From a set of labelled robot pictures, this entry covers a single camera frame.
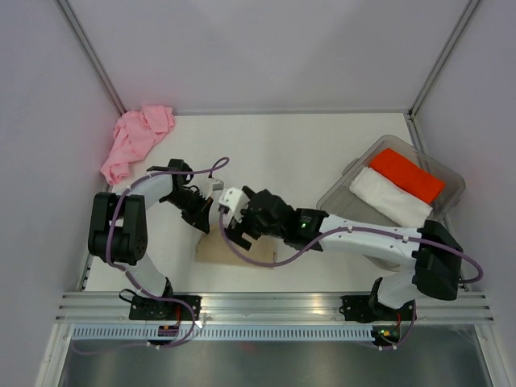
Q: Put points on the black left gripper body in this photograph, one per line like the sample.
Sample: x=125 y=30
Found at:
x=192 y=206

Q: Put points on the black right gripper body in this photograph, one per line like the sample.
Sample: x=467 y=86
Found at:
x=252 y=226

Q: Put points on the white t shirt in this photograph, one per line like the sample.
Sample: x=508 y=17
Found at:
x=384 y=196

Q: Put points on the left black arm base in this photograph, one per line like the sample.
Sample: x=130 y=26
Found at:
x=148 y=309

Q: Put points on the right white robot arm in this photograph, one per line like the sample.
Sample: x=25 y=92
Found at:
x=428 y=257

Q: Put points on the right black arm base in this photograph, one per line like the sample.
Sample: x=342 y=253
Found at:
x=359 y=308

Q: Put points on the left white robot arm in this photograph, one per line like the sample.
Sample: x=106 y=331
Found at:
x=118 y=229

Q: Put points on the clear grey plastic bin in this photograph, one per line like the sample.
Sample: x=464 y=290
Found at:
x=341 y=201

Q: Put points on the pink crumpled t shirt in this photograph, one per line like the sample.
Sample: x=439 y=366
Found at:
x=135 y=134

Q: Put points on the rolled orange t shirt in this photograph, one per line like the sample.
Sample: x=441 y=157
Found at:
x=407 y=176

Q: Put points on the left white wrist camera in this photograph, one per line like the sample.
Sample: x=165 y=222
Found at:
x=213 y=185

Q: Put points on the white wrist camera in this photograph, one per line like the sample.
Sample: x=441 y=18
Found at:
x=232 y=203
x=213 y=185

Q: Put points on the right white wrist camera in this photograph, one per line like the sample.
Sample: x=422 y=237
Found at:
x=232 y=203

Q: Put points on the white slotted cable duct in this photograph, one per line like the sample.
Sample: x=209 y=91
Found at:
x=225 y=332

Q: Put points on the aluminium front rail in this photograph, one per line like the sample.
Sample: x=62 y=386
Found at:
x=470 y=308

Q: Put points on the right aluminium frame post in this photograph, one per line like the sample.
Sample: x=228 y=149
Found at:
x=457 y=32

